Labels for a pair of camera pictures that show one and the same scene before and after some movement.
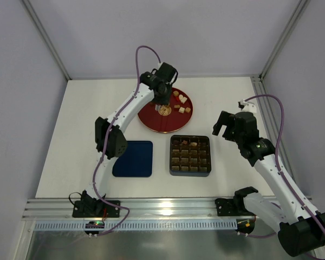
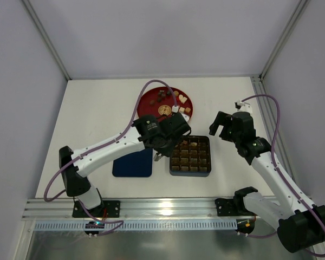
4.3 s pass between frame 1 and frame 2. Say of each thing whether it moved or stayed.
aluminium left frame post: stayed
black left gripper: moved
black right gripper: stayed
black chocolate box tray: stayed
